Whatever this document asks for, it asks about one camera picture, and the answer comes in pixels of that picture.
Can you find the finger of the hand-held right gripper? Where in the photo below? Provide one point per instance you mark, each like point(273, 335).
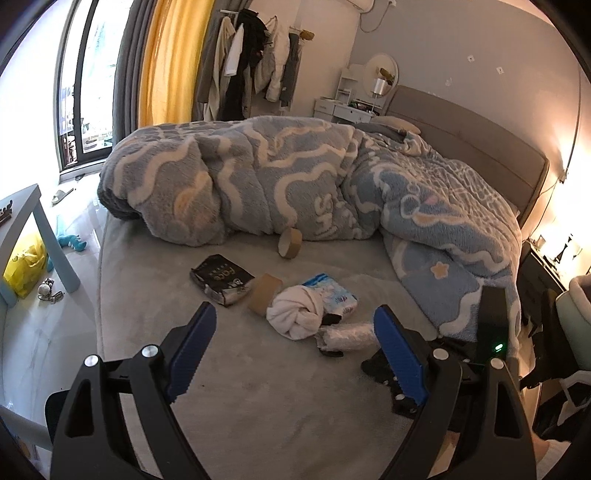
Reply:
point(376, 369)

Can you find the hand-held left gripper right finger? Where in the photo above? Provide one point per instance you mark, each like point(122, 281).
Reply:
point(397, 350)

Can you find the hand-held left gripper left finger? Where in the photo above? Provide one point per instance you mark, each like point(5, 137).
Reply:
point(191, 355)

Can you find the clear plastic wrapper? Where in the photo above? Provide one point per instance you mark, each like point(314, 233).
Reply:
point(351, 337)

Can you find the black tissue pack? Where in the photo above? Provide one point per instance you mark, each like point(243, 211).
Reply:
point(221, 279)

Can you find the white cloth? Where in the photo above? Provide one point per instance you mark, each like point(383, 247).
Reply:
point(295, 311)

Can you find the dark nightstand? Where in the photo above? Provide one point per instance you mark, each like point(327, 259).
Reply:
point(538, 277)

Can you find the grey bed mattress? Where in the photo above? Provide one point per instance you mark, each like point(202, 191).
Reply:
point(258, 392)

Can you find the blue and white tissue pack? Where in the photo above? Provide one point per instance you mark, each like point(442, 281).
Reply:
point(334, 295)

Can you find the brown tape roll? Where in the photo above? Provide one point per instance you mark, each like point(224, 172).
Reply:
point(290, 242)

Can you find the blue toy dinosaur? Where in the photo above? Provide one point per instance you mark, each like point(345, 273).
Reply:
point(69, 241)

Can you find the grey upholstered headboard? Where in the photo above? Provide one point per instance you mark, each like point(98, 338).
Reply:
point(475, 134)

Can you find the yellow plastic bag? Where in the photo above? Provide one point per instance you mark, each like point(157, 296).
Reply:
point(25, 267)

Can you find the blue patterned fleece blanket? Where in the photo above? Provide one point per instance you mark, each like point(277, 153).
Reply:
point(277, 184)

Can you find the grey slipper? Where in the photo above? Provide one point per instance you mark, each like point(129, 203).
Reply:
point(62, 196)

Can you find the beige pillow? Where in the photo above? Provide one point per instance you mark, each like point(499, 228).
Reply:
point(399, 123)

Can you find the light blue table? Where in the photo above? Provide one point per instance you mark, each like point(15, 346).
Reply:
point(23, 207)

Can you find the white dressing table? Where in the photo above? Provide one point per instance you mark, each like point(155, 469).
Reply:
point(341, 108)

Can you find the white table lamp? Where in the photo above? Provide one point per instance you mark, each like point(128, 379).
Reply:
point(379, 86)

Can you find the round white mirror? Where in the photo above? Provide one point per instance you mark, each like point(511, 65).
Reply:
point(387, 62)

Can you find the dark framed window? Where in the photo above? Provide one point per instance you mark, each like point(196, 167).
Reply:
point(94, 92)

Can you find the grey curtain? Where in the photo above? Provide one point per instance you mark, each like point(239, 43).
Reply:
point(131, 74)

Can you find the yellow curtain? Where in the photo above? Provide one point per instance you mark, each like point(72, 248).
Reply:
point(171, 64)

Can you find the row of hanging clothes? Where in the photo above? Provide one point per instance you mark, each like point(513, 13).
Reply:
point(249, 60)

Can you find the white air conditioner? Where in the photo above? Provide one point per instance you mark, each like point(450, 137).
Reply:
point(360, 3)

